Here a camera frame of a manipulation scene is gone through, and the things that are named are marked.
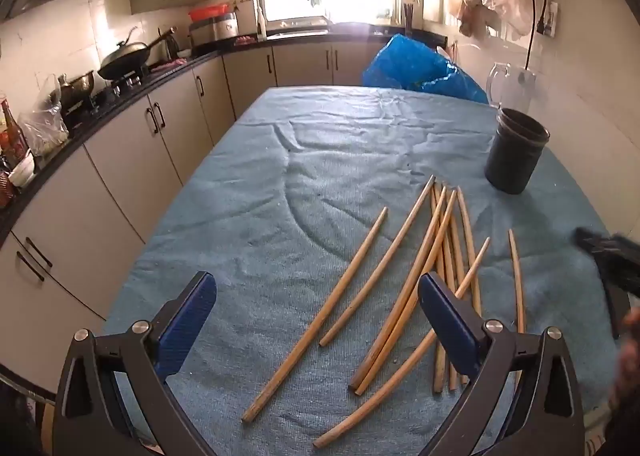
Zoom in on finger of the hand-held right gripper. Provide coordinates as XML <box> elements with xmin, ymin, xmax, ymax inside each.
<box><xmin>573</xmin><ymin>227</ymin><xmax>640</xmax><ymax>297</ymax></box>

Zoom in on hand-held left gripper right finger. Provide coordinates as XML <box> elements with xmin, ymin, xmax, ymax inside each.
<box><xmin>417</xmin><ymin>272</ymin><xmax>586</xmax><ymax>456</ymax></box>

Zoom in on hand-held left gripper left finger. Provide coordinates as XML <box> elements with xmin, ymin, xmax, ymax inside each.
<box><xmin>52</xmin><ymin>271</ymin><xmax>218</xmax><ymax>456</ymax></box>

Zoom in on pile of wooden chopsticks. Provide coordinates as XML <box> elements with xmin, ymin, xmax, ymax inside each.
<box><xmin>241</xmin><ymin>175</ymin><xmax>527</xmax><ymax>449</ymax></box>

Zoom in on black plastic cup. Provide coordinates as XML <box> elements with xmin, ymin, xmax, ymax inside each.
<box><xmin>484</xmin><ymin>107</ymin><xmax>551</xmax><ymax>195</ymax></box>

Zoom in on person's right hand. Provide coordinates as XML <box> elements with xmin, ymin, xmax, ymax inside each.
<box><xmin>616</xmin><ymin>307</ymin><xmax>640</xmax><ymax>417</ymax></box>

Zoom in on blue table cloth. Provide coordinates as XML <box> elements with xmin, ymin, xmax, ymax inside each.
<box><xmin>102</xmin><ymin>86</ymin><xmax>631</xmax><ymax>456</ymax></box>

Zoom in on beige lower kitchen cabinets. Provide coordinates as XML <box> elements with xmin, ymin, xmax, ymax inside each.
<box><xmin>0</xmin><ymin>42</ymin><xmax>371</xmax><ymax>397</ymax></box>

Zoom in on clear glass pitcher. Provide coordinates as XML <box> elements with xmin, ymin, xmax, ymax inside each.
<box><xmin>486</xmin><ymin>62</ymin><xmax>538</xmax><ymax>110</ymax></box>

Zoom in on black kitchen countertop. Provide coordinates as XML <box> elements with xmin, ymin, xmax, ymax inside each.
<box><xmin>0</xmin><ymin>24</ymin><xmax>448</xmax><ymax>247</ymax></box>

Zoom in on white bowl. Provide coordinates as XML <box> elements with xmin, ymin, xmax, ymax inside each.
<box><xmin>7</xmin><ymin>155</ymin><xmax>37</xmax><ymax>187</ymax></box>

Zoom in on gas stove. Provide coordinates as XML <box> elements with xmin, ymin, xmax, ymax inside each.
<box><xmin>65</xmin><ymin>76</ymin><xmax>151</xmax><ymax>117</ymax></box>

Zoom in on brown sauce bottle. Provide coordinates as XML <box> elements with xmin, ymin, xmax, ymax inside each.
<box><xmin>0</xmin><ymin>98</ymin><xmax>30</xmax><ymax>167</ymax></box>

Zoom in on steel cooking pot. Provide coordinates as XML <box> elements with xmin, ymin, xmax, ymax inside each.
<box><xmin>56</xmin><ymin>70</ymin><xmax>97</xmax><ymax>109</ymax></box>

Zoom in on blue plastic bag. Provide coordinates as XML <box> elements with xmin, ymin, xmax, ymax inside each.
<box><xmin>362</xmin><ymin>34</ymin><xmax>490</xmax><ymax>105</ymax></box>

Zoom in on black wok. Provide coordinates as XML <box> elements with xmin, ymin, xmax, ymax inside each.
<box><xmin>97</xmin><ymin>26</ymin><xmax>177</xmax><ymax>80</ymax></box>

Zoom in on clear hanging plastic bag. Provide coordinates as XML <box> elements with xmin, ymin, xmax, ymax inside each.
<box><xmin>481</xmin><ymin>0</ymin><xmax>534</xmax><ymax>41</ymax></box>

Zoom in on steel rice cooker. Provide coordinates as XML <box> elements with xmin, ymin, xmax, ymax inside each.
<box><xmin>188</xmin><ymin>12</ymin><xmax>240</xmax><ymax>45</ymax></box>

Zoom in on red plastic bowl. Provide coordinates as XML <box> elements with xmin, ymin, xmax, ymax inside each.
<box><xmin>187</xmin><ymin>4</ymin><xmax>236</xmax><ymax>21</ymax></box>

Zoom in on black power cable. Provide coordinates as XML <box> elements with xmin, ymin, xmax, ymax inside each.
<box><xmin>524</xmin><ymin>0</ymin><xmax>549</xmax><ymax>71</ymax></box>

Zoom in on white wall socket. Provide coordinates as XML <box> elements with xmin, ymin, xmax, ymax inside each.
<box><xmin>542</xmin><ymin>0</ymin><xmax>560</xmax><ymax>39</ymax></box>

